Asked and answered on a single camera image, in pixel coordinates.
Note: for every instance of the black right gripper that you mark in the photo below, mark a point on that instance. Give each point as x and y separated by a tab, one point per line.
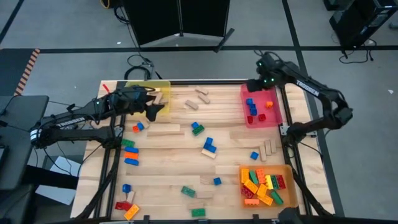
270	70

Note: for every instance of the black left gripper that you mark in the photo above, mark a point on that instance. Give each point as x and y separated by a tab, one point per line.
130	99

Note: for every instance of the small blue plastic brick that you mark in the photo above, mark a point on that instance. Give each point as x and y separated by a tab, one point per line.
217	181
195	125
209	141
213	148
140	126
207	147
253	112
126	188
252	106
254	155
249	101

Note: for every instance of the small orange plastic brick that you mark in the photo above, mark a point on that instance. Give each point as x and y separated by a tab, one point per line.
269	104
136	128

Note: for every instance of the small red plastic brick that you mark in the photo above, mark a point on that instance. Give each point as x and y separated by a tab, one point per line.
250	119
262	117

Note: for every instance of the blue long plastic brick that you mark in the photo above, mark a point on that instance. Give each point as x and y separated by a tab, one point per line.
131	161
131	149

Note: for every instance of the green plastic brick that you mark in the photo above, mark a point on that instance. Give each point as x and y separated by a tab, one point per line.
127	143
188	191
198	130
274	182
198	212
253	177
276	198

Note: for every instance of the orange-yellow plastic brick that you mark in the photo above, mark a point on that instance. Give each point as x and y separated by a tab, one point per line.
132	211
244	175
261	190
265	200

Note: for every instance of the yellow plastic brick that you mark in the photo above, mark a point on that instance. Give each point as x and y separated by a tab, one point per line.
269	182
250	186

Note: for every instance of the red long plastic brick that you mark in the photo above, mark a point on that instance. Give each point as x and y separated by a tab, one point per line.
247	193
123	205
280	182

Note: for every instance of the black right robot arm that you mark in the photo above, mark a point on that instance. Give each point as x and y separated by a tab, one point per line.
308	88

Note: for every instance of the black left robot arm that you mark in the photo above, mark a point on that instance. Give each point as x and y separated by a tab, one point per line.
66	122

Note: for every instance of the yellow translucent plastic bin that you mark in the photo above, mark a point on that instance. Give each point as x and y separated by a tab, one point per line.
166	109

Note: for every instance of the pink translucent plastic bin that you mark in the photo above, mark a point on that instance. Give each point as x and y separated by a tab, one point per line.
273	121

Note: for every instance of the grey metal mounting plate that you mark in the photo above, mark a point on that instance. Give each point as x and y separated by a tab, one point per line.
311	134
284	129

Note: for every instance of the black folding screen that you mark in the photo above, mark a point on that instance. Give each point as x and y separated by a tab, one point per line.
155	18

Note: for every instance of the white floor board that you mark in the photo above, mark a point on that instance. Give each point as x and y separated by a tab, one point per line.
62	165

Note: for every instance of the orange translucent plastic bin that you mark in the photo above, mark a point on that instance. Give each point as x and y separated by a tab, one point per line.
290	186

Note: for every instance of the black equipment rack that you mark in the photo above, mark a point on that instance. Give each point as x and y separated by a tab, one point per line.
360	18

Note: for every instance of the black side desk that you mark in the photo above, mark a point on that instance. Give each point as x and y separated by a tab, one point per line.
21	140

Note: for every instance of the black mat with striped edge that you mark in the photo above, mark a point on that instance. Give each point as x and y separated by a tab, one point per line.
12	71

